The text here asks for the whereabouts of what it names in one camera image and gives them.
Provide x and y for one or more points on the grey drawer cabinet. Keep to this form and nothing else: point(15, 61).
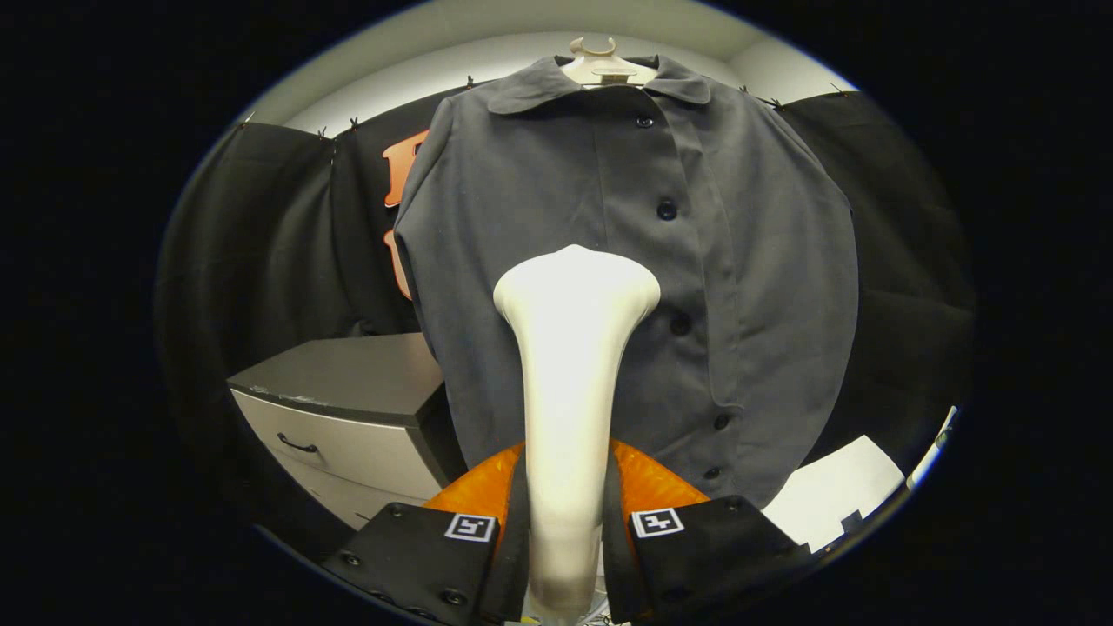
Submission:
point(348, 374)

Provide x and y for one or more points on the cream clothes hanger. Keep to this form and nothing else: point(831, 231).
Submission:
point(600, 65)

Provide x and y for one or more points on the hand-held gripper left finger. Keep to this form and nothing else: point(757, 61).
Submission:
point(513, 556)

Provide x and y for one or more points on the white flat board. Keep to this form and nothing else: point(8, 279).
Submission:
point(835, 487)

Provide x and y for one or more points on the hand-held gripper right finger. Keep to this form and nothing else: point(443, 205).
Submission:
point(616, 565)

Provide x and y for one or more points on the grey button shirt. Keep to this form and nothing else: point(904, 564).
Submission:
point(765, 261)

